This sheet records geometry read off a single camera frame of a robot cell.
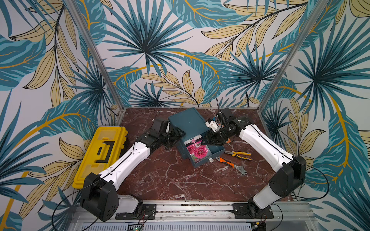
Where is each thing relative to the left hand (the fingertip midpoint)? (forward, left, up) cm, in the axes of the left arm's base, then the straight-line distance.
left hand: (184, 138), depth 78 cm
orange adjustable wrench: (-9, -35, -19) cm, 41 cm away
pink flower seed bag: (-4, -7, -3) cm, 9 cm away
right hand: (-2, -11, -1) cm, 12 cm away
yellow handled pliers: (+1, -33, -19) cm, 38 cm away
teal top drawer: (-6, -16, -3) cm, 17 cm away
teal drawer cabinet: (+10, -5, +1) cm, 11 cm away
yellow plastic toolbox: (-8, +43, -4) cm, 43 cm away
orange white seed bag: (+11, -31, -19) cm, 38 cm away
